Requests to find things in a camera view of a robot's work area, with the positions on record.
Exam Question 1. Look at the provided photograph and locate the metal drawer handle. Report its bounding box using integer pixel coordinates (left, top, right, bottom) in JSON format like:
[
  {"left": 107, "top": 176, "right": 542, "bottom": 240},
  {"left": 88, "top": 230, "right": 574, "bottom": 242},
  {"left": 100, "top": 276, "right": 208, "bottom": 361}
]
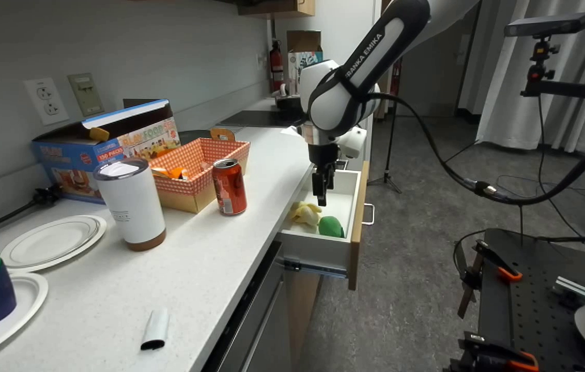
[{"left": 359, "top": 200, "right": 377, "bottom": 230}]

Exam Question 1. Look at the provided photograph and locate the aluminium rail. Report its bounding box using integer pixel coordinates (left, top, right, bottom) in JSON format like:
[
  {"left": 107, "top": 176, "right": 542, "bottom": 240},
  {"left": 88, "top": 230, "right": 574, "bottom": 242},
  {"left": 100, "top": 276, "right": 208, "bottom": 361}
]
[{"left": 551, "top": 273, "right": 585, "bottom": 303}]

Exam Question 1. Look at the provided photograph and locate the red fire extinguisher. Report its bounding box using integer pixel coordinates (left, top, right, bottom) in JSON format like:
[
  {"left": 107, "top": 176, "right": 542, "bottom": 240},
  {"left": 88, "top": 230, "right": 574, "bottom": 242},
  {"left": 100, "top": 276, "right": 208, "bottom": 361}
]
[{"left": 267, "top": 37, "right": 287, "bottom": 98}]

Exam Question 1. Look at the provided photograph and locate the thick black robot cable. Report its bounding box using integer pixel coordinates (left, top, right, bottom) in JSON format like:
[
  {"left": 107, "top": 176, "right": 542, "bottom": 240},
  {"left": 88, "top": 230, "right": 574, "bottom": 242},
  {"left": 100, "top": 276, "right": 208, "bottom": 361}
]
[{"left": 366, "top": 91, "right": 585, "bottom": 209}]

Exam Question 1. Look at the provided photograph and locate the green toy vegetable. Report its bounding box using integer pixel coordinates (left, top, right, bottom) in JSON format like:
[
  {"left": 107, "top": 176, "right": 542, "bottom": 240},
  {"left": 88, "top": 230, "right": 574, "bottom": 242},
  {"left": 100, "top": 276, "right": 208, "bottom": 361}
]
[{"left": 316, "top": 213, "right": 346, "bottom": 242}]

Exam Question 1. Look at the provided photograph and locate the wooden wall cabinet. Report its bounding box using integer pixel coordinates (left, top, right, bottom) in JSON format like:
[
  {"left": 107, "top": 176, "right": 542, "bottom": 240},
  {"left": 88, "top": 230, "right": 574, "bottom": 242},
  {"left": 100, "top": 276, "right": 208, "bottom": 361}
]
[{"left": 234, "top": 0, "right": 319, "bottom": 20}]

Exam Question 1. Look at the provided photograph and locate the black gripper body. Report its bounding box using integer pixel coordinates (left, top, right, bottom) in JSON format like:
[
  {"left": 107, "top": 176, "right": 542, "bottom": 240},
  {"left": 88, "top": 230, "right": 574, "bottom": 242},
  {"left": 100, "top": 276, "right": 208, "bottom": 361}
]
[{"left": 305, "top": 139, "right": 340, "bottom": 185}]

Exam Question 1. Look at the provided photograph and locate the red checkered cardboard box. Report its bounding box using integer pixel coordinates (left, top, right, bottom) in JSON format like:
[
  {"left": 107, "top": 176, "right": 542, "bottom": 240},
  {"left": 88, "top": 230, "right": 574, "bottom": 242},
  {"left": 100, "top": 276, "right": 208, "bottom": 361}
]
[{"left": 147, "top": 135, "right": 252, "bottom": 216}]

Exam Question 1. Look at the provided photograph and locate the grey curtain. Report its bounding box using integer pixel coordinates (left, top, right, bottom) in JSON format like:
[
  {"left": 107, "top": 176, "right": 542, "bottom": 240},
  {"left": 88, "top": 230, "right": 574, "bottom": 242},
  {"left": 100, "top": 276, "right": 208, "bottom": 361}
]
[{"left": 454, "top": 0, "right": 585, "bottom": 155}]

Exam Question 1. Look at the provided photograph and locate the white round plate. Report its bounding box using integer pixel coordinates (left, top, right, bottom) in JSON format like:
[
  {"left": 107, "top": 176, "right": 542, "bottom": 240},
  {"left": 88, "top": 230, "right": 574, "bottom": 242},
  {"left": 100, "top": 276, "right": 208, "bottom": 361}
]
[
  {"left": 0, "top": 213, "right": 109, "bottom": 276},
  {"left": 0, "top": 269, "right": 52, "bottom": 370}
]

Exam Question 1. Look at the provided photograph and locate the grey wall switch plate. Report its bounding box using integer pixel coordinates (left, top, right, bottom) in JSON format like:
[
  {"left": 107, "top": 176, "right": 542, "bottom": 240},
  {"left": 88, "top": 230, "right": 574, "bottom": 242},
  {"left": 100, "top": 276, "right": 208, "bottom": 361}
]
[{"left": 66, "top": 70, "right": 106, "bottom": 118}]

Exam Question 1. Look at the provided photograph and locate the stainless steel dishwasher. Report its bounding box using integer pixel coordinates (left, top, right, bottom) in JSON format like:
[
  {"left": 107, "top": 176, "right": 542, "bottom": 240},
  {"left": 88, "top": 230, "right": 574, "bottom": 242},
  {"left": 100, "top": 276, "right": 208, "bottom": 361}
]
[{"left": 200, "top": 240, "right": 324, "bottom": 372}]

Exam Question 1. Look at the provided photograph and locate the white wall outlet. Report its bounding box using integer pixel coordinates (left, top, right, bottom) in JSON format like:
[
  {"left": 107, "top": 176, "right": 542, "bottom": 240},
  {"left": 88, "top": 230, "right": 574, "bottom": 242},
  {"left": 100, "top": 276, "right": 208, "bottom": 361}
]
[{"left": 23, "top": 74, "right": 72, "bottom": 127}]

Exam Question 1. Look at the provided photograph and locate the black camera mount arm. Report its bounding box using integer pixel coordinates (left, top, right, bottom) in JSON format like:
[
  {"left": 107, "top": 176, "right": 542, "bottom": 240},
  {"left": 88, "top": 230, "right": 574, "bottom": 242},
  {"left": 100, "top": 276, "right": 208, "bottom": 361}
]
[{"left": 518, "top": 35, "right": 585, "bottom": 117}]

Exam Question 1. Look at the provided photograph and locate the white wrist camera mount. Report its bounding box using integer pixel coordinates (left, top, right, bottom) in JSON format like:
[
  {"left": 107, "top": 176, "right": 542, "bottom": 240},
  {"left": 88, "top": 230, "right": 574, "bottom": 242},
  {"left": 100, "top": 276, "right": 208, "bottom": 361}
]
[{"left": 334, "top": 125, "right": 370, "bottom": 162}]

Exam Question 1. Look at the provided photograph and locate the yellow toy banana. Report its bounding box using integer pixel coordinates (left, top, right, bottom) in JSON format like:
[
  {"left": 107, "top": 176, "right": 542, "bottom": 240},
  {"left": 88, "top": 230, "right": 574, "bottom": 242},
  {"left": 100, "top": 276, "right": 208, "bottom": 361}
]
[{"left": 287, "top": 198, "right": 324, "bottom": 235}]

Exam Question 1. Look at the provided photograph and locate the wooden base cabinet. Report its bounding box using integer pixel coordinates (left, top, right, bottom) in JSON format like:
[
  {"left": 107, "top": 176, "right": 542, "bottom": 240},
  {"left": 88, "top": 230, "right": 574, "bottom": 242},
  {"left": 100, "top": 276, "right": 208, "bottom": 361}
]
[{"left": 282, "top": 272, "right": 324, "bottom": 372}]

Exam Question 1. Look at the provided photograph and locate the small white marker tube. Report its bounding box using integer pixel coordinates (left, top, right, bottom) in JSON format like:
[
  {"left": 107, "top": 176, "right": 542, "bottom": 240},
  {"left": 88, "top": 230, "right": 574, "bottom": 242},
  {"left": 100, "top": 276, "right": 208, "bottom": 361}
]
[{"left": 139, "top": 304, "right": 171, "bottom": 354}]

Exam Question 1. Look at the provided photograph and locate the black stovetop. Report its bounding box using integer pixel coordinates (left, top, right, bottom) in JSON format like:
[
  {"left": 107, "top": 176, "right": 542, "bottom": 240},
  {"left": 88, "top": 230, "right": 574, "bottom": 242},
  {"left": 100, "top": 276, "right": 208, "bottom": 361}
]
[{"left": 218, "top": 107, "right": 308, "bottom": 131}]

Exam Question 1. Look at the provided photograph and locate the teal printed package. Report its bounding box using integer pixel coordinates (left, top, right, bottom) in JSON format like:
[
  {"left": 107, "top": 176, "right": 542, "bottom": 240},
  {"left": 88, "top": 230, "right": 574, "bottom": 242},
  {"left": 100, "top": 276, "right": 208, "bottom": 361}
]
[{"left": 284, "top": 45, "right": 324, "bottom": 90}]

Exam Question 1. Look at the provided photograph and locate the blue toy food carton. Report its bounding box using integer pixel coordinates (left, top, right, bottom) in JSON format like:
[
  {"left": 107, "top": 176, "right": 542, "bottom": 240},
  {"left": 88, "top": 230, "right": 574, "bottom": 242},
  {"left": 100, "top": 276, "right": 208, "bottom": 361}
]
[{"left": 29, "top": 98, "right": 184, "bottom": 207}]

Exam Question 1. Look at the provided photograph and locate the black clamp orange handle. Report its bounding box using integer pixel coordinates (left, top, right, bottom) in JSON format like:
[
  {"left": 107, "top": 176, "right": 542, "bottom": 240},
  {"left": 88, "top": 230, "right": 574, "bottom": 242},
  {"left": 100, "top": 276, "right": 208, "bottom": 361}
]
[
  {"left": 454, "top": 331, "right": 542, "bottom": 372},
  {"left": 451, "top": 236, "right": 525, "bottom": 321}
]

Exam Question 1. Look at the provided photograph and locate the white tumbler brown base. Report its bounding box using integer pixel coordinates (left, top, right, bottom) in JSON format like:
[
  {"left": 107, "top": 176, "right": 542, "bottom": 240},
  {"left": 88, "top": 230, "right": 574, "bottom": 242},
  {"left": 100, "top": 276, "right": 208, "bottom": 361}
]
[{"left": 92, "top": 158, "right": 170, "bottom": 254}]

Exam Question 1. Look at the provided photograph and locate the black power cord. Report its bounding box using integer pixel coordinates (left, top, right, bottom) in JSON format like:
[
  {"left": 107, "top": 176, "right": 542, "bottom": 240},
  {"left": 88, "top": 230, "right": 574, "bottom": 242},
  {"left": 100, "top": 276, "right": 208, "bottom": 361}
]
[{"left": 0, "top": 182, "right": 66, "bottom": 240}]

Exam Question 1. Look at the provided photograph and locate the black perforated breadboard table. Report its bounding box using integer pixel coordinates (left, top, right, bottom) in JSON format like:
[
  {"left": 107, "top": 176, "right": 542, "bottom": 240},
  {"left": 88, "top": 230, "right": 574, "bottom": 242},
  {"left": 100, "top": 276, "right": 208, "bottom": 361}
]
[{"left": 476, "top": 228, "right": 585, "bottom": 372}]

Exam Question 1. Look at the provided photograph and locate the black pot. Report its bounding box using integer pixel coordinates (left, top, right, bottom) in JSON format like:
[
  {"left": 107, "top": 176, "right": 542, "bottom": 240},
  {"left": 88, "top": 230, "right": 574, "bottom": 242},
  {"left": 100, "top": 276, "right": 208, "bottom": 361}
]
[{"left": 275, "top": 93, "right": 308, "bottom": 120}]

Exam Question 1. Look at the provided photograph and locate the thin black tripod stand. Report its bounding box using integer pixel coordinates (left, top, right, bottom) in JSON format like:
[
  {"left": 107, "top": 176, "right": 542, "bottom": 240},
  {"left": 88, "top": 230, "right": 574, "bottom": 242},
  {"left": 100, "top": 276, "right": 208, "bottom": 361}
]
[{"left": 381, "top": 60, "right": 405, "bottom": 190}]

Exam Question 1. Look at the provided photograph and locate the wooden drawer white interior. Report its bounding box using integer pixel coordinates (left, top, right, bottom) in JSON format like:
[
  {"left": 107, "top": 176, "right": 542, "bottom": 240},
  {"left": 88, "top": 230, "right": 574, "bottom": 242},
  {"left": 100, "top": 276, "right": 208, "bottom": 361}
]
[{"left": 276, "top": 159, "right": 376, "bottom": 292}]

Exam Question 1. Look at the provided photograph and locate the black stereo camera bar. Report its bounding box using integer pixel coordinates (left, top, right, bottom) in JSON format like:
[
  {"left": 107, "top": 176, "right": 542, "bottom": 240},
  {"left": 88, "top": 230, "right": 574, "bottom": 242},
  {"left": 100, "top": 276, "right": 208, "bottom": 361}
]
[{"left": 503, "top": 11, "right": 585, "bottom": 39}]

